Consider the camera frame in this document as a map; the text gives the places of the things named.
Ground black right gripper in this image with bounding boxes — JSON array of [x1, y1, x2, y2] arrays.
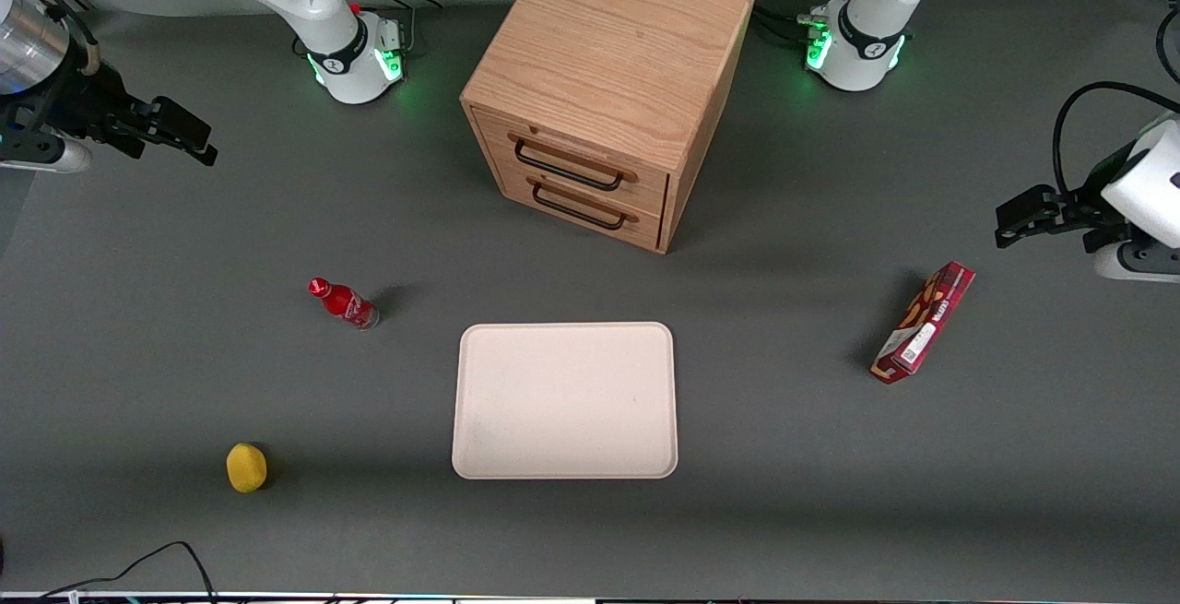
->
[[0, 62, 220, 168]]

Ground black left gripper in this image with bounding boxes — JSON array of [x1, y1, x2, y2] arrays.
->
[[995, 184, 1129, 254]]

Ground black metal drawer handle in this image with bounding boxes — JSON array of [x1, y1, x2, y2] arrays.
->
[[531, 182, 631, 232], [513, 138, 626, 193]]

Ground wooden drawer cabinet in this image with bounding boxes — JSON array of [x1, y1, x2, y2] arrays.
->
[[460, 0, 758, 255]]

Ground red snack box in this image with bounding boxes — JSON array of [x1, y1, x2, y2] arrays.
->
[[870, 261, 976, 385]]

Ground red soda bottle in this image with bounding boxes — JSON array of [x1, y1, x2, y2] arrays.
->
[[308, 277, 380, 331]]

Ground yellow lemon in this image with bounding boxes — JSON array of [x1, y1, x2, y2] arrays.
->
[[226, 443, 269, 494]]

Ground beige plastic tray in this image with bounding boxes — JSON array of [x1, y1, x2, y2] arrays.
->
[[452, 322, 679, 480]]

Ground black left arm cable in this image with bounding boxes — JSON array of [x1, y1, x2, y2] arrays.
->
[[1053, 80, 1180, 201]]

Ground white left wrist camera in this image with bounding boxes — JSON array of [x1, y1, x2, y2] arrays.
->
[[1093, 242, 1180, 285]]

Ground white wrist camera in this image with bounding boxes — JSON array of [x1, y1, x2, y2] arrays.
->
[[0, 136, 94, 174], [1093, 242, 1180, 285]]

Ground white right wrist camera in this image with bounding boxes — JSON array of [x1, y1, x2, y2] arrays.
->
[[0, 136, 94, 174]]

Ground black left base cables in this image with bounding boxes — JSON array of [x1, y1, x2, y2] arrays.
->
[[751, 0, 860, 44]]

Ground black table edge cable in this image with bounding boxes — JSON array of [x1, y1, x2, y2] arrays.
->
[[37, 540, 218, 604]]

